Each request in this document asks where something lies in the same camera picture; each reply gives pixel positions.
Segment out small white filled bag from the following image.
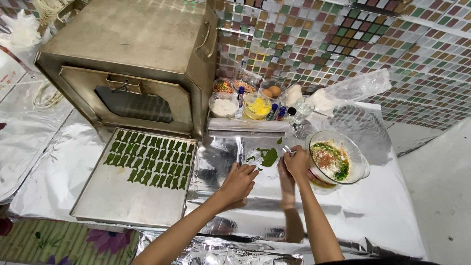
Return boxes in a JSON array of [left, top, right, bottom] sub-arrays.
[[286, 84, 303, 108]]

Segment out rectangular metal baking tray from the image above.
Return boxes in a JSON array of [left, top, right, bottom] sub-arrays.
[[69, 127, 199, 229]]

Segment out person's left hand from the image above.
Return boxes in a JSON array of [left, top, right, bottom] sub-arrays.
[[220, 162, 260, 207]]

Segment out coiled white cord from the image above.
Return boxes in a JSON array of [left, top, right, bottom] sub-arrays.
[[32, 79, 64, 109]]

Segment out metal box oven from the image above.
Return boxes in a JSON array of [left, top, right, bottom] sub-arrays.
[[34, 0, 220, 139]]

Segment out plastic tub of yellow butter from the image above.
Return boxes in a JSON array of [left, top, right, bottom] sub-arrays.
[[242, 92, 272, 121]]

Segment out aluminium foil roll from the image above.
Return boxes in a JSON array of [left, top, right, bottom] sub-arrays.
[[207, 117, 291, 133]]

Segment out clear plastic tub holding eggs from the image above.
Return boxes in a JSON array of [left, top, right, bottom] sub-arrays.
[[258, 79, 287, 102]]

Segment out clear drinking glass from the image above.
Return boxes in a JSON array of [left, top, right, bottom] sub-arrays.
[[294, 97, 316, 126]]

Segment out plastic bag of coloured sprinkles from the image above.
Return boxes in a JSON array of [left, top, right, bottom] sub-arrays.
[[233, 70, 262, 95]]

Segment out rows of green dough pieces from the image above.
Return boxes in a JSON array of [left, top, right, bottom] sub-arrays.
[[103, 130, 196, 191]]

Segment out person's right hand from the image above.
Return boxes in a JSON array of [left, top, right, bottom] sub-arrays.
[[283, 145, 312, 185]]

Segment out glass mixing bowl with ingredients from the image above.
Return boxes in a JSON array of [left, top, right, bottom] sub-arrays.
[[305, 130, 371, 186]]

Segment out foil-covered side surface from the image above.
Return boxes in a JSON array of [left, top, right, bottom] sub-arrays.
[[0, 72, 75, 205]]

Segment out clear plastic bag of flour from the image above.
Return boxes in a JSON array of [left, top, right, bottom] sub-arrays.
[[308, 68, 392, 115]]

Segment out floral green mat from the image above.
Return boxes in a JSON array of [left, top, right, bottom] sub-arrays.
[[0, 219, 141, 265]]

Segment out plastic tub of white flour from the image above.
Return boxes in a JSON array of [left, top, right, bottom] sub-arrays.
[[208, 92, 240, 119]]

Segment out woven wicker basket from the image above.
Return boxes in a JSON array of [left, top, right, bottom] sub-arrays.
[[32, 0, 76, 27]]

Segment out aluminium foil table cover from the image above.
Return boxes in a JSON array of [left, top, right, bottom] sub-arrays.
[[7, 101, 428, 259]]

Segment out white crumpled plastic bag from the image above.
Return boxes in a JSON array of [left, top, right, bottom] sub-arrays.
[[0, 9, 53, 71]]

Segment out plastic tub of coloured sprinkles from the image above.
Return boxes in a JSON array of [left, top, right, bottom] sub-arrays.
[[212, 78, 236, 95]]

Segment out crumpled aluminium foil sheet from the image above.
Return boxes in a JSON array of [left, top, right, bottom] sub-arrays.
[[135, 231, 305, 265]]

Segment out flat green dough sheet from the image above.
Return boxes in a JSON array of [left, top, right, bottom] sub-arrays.
[[256, 147, 279, 168]]

